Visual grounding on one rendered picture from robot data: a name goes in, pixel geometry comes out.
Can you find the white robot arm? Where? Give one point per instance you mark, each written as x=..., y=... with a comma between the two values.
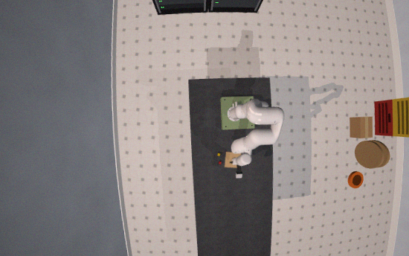
x=258, y=112

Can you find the tan flat mat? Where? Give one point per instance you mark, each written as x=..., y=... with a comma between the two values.
x=228, y=157

